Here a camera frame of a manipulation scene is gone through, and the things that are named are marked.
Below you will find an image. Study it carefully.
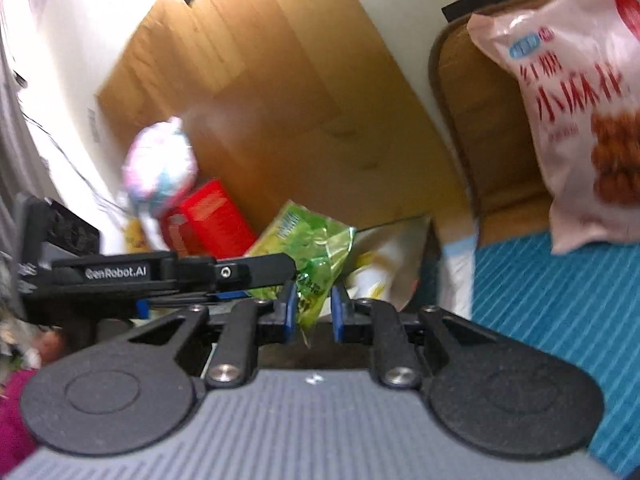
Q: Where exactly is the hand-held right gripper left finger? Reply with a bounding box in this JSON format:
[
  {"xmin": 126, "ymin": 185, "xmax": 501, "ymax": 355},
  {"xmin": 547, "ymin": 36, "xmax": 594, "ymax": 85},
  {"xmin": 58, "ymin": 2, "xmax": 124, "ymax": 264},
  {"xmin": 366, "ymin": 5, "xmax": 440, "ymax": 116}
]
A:
[{"xmin": 116, "ymin": 282, "xmax": 298, "ymax": 390}]

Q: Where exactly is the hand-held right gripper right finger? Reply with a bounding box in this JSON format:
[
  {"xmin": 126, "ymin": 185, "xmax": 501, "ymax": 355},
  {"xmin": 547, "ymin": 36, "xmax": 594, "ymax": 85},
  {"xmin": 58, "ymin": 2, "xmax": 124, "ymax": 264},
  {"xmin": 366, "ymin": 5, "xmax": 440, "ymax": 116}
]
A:
[{"xmin": 331, "ymin": 282, "xmax": 506, "ymax": 390}]

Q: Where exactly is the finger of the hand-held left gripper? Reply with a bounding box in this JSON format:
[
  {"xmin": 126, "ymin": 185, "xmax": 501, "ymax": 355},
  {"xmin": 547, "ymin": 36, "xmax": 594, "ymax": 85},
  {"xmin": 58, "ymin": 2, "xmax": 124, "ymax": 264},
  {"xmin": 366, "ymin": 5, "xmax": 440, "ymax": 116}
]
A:
[
  {"xmin": 175, "ymin": 253, "xmax": 297, "ymax": 295},
  {"xmin": 137, "ymin": 290, "xmax": 251, "ymax": 318}
]

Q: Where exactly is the green snack packet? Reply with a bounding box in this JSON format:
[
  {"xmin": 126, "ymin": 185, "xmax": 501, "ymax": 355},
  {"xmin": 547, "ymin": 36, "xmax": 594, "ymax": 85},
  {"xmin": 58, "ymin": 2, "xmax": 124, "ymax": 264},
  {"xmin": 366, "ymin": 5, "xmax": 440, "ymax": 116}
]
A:
[{"xmin": 245, "ymin": 200, "xmax": 357, "ymax": 347}]

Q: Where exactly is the yellow duck plush toy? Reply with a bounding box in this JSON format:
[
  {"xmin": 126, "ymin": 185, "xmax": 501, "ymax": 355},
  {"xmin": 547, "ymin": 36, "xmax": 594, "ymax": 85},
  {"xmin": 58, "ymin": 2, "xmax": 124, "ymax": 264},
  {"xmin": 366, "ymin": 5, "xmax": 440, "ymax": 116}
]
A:
[{"xmin": 122, "ymin": 216, "xmax": 153, "ymax": 255}]

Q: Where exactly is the red gift bag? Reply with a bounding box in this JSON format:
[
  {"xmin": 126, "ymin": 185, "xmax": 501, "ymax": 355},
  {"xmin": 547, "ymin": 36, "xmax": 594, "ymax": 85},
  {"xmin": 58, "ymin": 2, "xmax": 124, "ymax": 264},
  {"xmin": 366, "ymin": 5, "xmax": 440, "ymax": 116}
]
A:
[{"xmin": 160, "ymin": 178, "xmax": 259, "ymax": 262}]

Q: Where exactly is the white yellow snack packet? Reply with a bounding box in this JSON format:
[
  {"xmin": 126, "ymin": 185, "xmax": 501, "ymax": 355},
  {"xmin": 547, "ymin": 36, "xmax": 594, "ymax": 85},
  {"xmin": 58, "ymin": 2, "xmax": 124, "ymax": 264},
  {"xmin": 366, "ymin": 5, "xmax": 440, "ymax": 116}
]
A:
[{"xmin": 345, "ymin": 215, "xmax": 432, "ymax": 312}]

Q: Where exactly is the patterned beige bedsheet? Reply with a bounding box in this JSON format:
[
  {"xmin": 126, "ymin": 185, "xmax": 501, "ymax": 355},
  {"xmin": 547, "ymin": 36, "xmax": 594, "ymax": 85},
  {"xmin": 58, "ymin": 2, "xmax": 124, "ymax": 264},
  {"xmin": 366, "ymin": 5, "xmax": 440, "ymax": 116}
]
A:
[{"xmin": 439, "ymin": 236, "xmax": 477, "ymax": 322}]

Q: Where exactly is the pastel plush toy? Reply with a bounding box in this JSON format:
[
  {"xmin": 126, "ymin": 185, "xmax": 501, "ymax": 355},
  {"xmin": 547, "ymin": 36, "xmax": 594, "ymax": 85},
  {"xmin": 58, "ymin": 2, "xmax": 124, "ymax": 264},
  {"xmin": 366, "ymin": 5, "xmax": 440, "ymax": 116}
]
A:
[{"xmin": 121, "ymin": 116, "xmax": 199, "ymax": 217}]

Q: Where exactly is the magenta clothing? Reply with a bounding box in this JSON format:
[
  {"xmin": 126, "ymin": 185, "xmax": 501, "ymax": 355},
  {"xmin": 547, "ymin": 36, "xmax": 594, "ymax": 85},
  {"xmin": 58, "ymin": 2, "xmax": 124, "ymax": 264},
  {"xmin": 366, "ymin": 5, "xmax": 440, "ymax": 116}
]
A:
[{"xmin": 0, "ymin": 366, "xmax": 47, "ymax": 463}]

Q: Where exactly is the wood-patterned board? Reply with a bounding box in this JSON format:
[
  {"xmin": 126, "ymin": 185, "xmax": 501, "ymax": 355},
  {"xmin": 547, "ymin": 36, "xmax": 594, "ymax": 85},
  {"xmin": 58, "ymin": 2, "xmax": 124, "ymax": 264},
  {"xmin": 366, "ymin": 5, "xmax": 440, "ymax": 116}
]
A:
[{"xmin": 95, "ymin": 0, "xmax": 473, "ymax": 243}]

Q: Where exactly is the blue patterned blanket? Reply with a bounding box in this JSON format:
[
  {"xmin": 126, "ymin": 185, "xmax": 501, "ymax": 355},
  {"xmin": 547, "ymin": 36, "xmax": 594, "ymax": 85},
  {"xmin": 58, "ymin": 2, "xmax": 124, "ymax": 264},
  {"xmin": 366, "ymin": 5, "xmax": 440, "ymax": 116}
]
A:
[{"xmin": 471, "ymin": 230, "xmax": 640, "ymax": 478}]

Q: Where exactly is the large pink snack bag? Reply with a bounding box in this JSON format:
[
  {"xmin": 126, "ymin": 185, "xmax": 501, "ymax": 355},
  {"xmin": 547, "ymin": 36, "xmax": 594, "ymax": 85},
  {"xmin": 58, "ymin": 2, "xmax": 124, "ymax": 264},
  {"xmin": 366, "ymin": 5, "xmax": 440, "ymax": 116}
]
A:
[{"xmin": 466, "ymin": 0, "xmax": 640, "ymax": 256}]

